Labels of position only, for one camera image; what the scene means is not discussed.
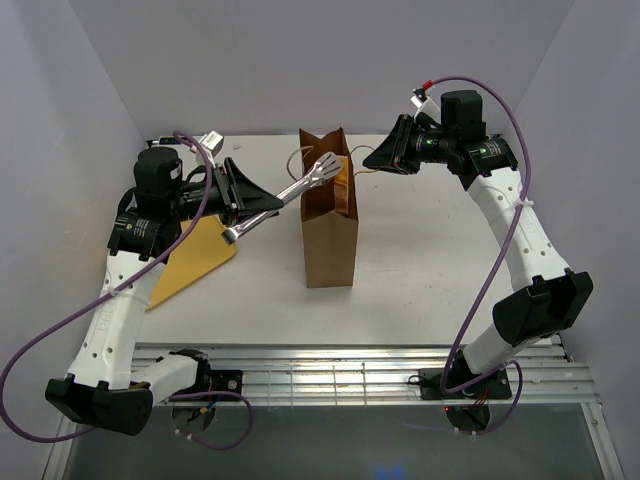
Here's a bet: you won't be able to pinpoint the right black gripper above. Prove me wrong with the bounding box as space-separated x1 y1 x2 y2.
362 114 455 175

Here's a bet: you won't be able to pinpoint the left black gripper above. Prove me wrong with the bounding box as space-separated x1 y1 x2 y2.
168 156 284 229

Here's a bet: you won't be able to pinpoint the yellow bread slice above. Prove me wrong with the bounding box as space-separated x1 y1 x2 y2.
333 155 351 217

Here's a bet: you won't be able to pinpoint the metal serving tongs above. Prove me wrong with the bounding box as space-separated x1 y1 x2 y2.
221 152 344 245

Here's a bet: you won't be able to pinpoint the brown paper bag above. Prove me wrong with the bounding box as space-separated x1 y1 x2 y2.
299 128 359 289

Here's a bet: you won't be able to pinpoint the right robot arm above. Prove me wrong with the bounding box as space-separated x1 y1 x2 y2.
363 88 593 397

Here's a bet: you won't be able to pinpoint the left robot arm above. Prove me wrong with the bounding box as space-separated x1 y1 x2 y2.
45 146 284 436

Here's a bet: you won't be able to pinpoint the yellow plastic tray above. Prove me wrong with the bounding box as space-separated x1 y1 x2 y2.
147 216 237 311

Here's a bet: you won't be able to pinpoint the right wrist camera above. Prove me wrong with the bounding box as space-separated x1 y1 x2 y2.
411 80 441 123

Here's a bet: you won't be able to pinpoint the aluminium frame rail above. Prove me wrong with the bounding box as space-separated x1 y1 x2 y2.
63 344 601 409

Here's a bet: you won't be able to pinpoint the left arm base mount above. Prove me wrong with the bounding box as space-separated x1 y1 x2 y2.
204 369 244 394

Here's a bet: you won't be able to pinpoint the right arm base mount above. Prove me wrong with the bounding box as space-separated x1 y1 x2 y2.
407 368 512 401

